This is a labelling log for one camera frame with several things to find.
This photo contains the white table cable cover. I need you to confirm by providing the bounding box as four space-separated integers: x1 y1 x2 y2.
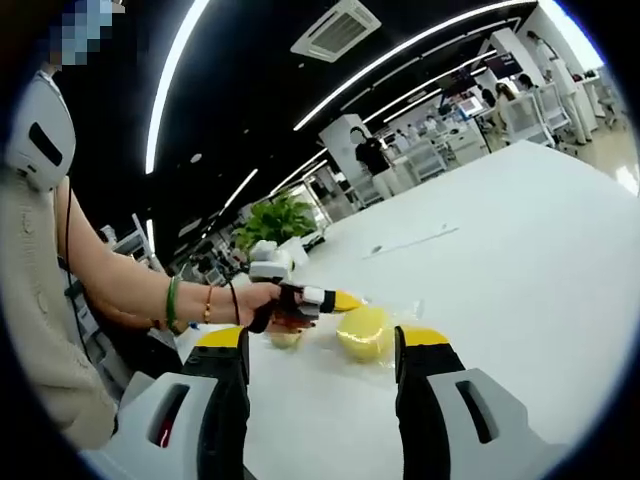
362 225 460 261

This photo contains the bagged yellow round silicone block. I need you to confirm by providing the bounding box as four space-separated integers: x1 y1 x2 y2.
334 298 426 371

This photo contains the ceiling air conditioner vent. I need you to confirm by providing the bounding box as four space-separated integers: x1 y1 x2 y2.
289 0 384 64

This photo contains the bagged yellow square silicone block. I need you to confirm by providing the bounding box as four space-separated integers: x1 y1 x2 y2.
267 327 306 351

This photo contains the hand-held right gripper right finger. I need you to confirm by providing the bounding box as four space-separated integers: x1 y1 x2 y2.
393 323 571 480

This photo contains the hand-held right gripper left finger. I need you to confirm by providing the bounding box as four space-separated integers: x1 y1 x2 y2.
107 327 251 480

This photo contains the black wrist strap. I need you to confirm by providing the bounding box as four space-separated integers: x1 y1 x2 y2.
227 279 241 326

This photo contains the white worn device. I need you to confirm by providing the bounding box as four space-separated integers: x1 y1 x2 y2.
4 69 77 194

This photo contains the white rack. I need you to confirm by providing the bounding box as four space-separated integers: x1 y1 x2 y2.
404 139 449 184

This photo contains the green bangle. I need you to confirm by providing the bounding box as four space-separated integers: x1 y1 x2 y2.
164 274 182 335

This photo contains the black device cable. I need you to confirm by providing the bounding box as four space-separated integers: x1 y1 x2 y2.
54 172 76 281

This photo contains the potted green plant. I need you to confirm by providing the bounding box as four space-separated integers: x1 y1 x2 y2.
232 192 324 269

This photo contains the dark wall monitor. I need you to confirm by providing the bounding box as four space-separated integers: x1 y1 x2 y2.
449 69 481 94
492 49 519 76

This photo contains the white mesh chair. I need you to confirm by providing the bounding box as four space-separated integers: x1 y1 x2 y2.
597 67 629 131
537 82 574 139
504 92 549 146

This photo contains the long ceiling strip light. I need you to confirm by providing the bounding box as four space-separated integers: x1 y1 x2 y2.
144 0 211 175
292 0 539 132

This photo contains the operator in cream sweater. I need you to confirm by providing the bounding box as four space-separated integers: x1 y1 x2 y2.
0 167 119 451

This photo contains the short ceiling strip light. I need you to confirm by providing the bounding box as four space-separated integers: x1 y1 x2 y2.
219 168 260 211

